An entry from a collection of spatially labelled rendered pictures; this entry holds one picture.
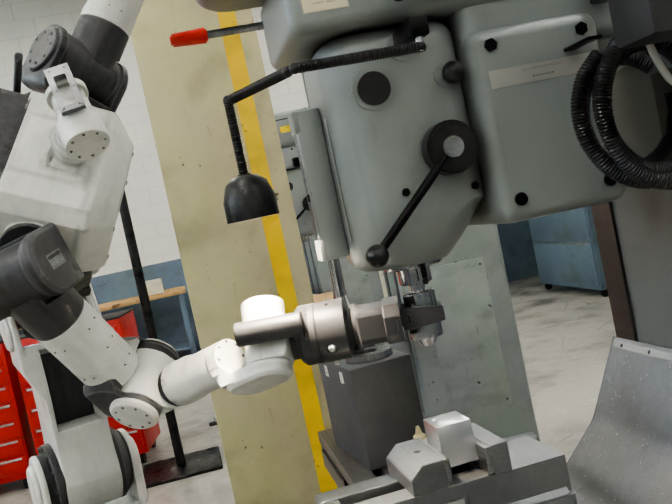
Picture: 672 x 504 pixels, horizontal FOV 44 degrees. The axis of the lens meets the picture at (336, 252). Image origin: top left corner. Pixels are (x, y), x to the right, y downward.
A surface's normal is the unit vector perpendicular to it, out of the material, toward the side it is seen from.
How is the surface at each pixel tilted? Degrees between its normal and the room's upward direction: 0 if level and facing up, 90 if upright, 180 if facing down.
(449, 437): 90
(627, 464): 45
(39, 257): 77
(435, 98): 90
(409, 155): 90
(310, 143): 90
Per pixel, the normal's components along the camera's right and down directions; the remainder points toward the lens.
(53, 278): 0.90, -0.40
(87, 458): 0.48, -0.22
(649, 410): -0.95, -0.25
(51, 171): 0.33, -0.57
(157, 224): 0.18, 0.01
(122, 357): 0.90, -0.20
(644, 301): -0.96, 0.22
